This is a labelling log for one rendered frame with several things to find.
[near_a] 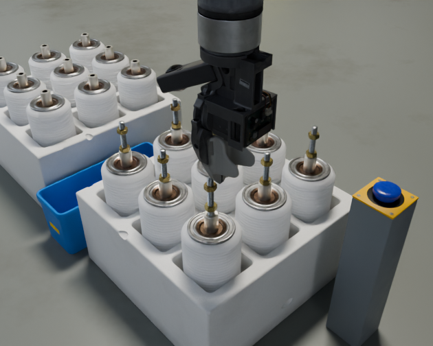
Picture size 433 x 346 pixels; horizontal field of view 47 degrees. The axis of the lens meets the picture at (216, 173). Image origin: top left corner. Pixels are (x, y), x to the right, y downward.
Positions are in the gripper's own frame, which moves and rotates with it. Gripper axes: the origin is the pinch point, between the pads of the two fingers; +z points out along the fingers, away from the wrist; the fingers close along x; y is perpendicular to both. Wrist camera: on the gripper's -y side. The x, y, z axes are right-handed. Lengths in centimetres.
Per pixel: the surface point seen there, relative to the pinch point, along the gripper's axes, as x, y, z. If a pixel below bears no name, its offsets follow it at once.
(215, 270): -4.3, 3.5, 14.5
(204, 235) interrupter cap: -3.1, 0.2, 10.0
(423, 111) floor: 104, -3, 35
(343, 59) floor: 123, -41, 35
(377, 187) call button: 15.1, 18.4, 2.3
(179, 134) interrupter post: 13.3, -20.8, 8.3
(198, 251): -5.7, 1.2, 10.9
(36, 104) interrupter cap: 4, -55, 10
